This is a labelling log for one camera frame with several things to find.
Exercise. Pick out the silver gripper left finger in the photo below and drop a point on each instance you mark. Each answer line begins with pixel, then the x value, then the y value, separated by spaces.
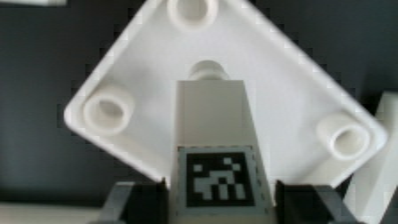
pixel 136 204

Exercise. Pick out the white desk top tray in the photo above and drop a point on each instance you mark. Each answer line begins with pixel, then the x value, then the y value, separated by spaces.
pixel 319 134

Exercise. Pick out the white desk leg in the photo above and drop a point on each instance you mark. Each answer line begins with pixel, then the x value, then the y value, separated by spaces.
pixel 220 183

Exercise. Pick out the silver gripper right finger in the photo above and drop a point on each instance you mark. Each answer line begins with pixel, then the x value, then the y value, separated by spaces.
pixel 310 205

